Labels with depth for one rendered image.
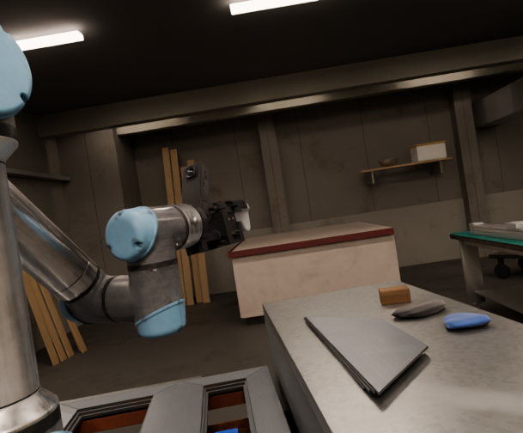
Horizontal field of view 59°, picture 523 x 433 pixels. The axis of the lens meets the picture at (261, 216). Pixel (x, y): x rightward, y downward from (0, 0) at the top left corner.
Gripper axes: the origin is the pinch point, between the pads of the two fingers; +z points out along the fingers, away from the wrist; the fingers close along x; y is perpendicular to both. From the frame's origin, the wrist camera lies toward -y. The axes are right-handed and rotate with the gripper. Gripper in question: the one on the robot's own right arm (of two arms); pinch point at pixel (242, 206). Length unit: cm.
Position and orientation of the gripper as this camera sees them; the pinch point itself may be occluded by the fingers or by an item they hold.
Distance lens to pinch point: 96.5
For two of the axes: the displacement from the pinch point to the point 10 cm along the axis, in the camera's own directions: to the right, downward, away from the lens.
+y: 2.7, 9.6, -0.5
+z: 4.6, -0.8, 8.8
